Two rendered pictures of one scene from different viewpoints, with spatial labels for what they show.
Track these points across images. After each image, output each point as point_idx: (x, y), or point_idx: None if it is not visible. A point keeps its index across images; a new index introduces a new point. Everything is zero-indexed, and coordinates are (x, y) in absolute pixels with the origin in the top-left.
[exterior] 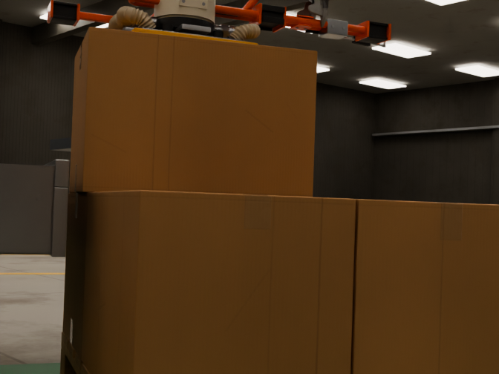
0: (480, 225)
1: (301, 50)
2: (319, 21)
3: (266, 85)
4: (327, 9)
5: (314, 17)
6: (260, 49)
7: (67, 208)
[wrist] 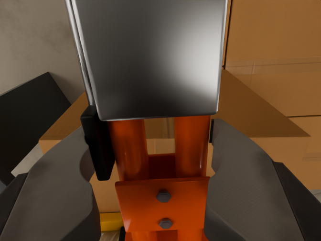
0: None
1: (300, 161)
2: (208, 142)
3: None
4: (272, 160)
5: (85, 162)
6: None
7: None
